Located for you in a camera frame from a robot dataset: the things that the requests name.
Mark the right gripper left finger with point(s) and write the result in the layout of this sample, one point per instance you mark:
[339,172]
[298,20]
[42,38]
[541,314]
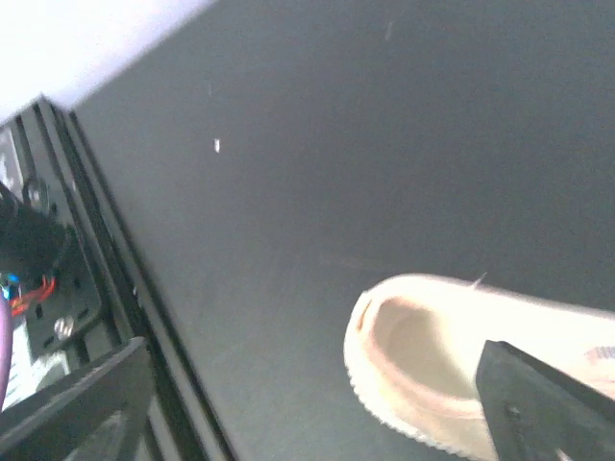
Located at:
[96,413]

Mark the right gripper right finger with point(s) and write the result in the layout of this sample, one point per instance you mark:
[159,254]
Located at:
[535,412]

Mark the beige knit sneaker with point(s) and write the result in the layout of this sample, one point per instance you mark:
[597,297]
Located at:
[413,345]

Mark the black aluminium front rail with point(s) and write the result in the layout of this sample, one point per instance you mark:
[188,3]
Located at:
[48,142]

